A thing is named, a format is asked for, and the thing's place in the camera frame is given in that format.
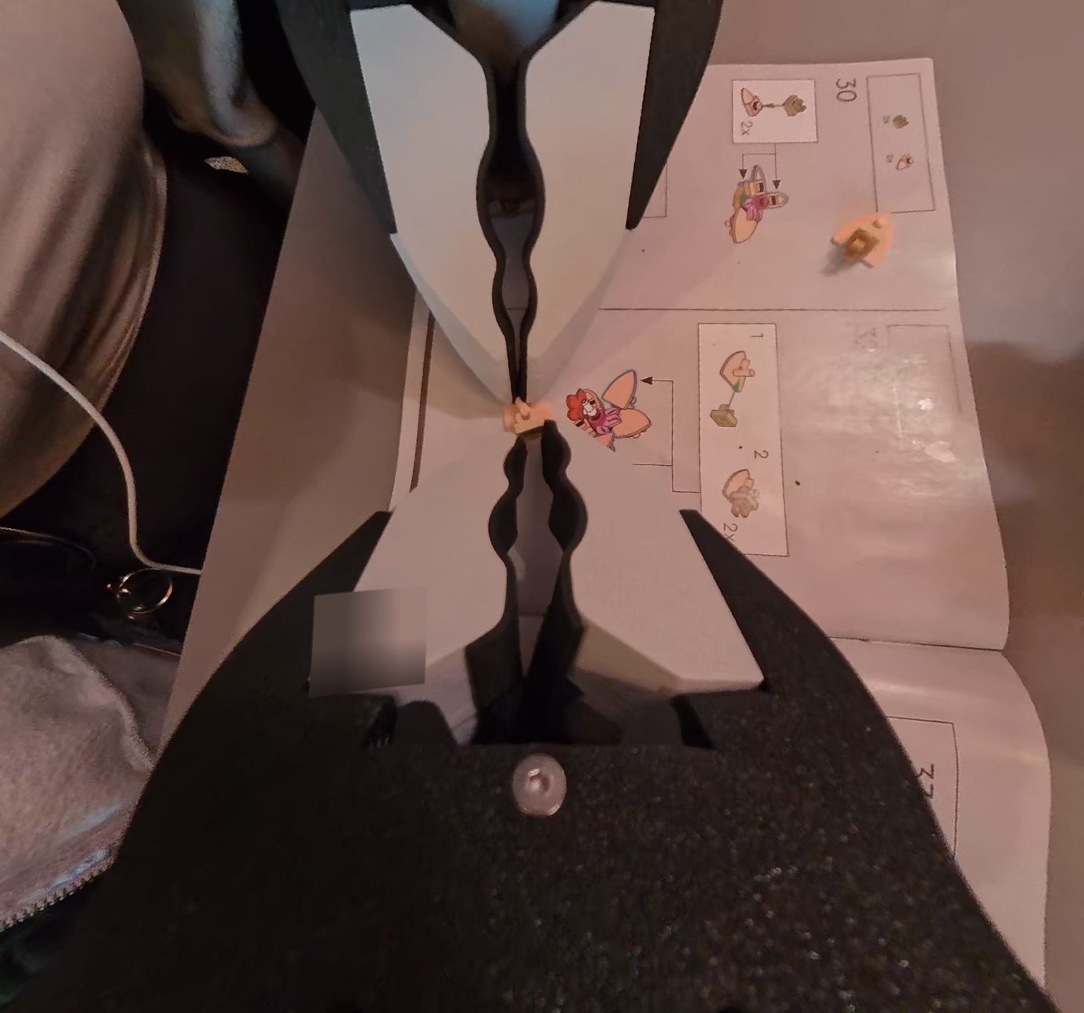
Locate grey zippered jacket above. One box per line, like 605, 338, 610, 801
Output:
0, 632, 162, 938

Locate white cable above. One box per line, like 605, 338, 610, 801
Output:
0, 329, 204, 578

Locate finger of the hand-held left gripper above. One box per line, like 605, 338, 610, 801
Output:
518, 0, 659, 405
349, 1, 530, 405

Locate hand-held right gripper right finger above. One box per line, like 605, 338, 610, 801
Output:
534, 420, 770, 695

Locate white instruction booklet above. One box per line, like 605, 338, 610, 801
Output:
159, 56, 1055, 984

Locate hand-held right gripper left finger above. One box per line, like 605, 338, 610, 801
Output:
351, 436, 522, 671

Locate person's beige trousers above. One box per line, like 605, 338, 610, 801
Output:
0, 0, 281, 519

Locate black bag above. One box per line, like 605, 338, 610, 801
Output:
0, 124, 318, 659

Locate cream toy brick petal piece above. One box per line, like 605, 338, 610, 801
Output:
830, 211, 894, 271

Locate metal key ring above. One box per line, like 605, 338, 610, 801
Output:
106, 568, 176, 616

